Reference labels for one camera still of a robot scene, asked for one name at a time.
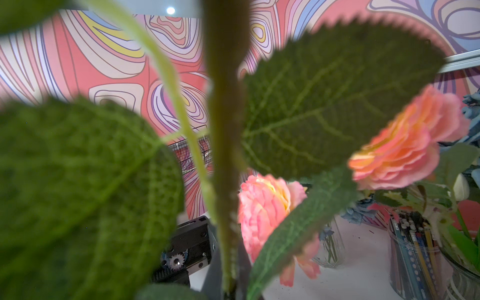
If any blue rose bouquet right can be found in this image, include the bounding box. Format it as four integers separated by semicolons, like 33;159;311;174
441;90;480;188

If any blue rose bouquet left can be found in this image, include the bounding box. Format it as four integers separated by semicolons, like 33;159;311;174
341;196;377;225

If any pink rose bunch right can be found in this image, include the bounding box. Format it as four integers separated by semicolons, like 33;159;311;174
239;85;468;288

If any black wire basket back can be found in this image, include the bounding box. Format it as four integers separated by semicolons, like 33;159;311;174
169;125;212;175

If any pale pink rose stem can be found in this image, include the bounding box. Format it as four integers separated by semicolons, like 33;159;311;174
1;1;446;300

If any ribbed glass vase with ribbon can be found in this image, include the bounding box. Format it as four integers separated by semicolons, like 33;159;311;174
441;225;480;300

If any small clear glass vase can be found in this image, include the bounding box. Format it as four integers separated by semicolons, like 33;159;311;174
313;219;345;269

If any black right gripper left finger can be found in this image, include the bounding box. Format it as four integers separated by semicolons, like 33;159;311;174
201;242;224;300

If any blue rose bouquet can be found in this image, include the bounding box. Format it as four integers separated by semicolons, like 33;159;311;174
341;196;377;225
441;90;480;188

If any clear pencil cup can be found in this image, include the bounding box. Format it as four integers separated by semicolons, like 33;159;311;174
388;212;444;300

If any aluminium frame rail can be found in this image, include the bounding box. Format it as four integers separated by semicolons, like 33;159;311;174
438;49;480;74

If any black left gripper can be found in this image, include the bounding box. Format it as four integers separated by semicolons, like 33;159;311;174
150;215;218;287

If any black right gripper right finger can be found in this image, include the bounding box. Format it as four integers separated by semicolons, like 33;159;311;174
236;240;252;300

